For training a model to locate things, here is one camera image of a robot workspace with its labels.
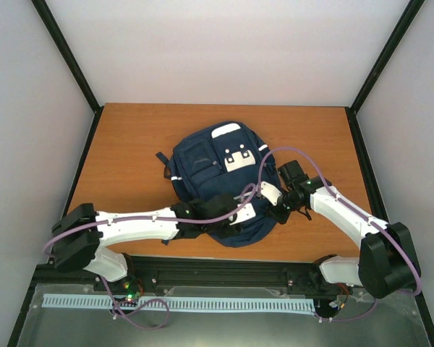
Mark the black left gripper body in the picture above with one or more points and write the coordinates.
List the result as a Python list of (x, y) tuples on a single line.
[(228, 233)]

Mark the navy blue student backpack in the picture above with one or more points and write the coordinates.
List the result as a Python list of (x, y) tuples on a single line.
[(226, 158)]

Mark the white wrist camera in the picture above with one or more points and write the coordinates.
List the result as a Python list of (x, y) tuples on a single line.
[(245, 213), (269, 192)]

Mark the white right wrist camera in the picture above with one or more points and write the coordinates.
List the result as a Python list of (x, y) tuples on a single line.
[(269, 192)]

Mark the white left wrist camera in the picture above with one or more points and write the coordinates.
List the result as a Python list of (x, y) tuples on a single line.
[(245, 213)]

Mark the light blue slotted cable duct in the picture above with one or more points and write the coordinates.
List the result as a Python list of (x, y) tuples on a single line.
[(181, 304)]

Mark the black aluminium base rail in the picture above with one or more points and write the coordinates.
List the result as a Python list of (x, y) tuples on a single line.
[(155, 274)]

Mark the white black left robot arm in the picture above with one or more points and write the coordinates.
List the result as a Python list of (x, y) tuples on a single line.
[(82, 238)]

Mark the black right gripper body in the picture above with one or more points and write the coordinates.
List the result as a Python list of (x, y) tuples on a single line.
[(283, 215)]

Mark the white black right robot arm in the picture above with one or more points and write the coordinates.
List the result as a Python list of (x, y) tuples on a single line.
[(387, 259)]

